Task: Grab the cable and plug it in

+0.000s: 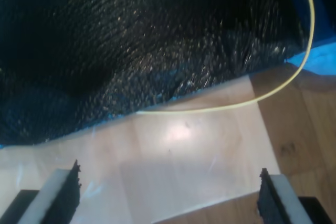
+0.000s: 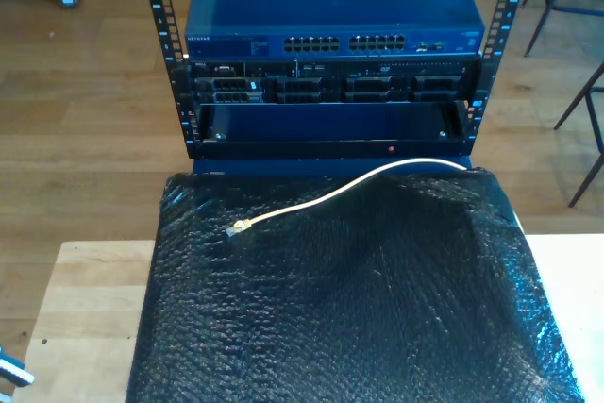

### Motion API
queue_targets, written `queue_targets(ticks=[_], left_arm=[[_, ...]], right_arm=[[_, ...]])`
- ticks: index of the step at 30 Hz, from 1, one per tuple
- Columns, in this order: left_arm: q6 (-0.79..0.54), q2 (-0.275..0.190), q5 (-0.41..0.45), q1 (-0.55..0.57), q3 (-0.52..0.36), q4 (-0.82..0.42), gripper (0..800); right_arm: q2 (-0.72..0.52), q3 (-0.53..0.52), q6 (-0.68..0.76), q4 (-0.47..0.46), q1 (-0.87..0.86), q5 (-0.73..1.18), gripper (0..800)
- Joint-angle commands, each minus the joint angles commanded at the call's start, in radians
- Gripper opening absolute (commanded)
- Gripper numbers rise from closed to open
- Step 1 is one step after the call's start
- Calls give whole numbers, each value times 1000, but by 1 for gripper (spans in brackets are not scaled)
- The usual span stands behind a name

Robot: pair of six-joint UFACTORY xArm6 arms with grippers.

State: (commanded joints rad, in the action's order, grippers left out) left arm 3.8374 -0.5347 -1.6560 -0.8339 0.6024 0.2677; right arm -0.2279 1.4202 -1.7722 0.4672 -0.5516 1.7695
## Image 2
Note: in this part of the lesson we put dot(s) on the black rack server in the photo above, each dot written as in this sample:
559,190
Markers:
330,84

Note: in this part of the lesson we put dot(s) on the black rack frame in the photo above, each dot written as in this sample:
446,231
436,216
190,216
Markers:
158,6

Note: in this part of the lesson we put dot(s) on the blue rack base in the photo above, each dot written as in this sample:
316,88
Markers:
283,166

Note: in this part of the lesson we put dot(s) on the black textured mat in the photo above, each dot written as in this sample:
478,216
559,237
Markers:
330,304

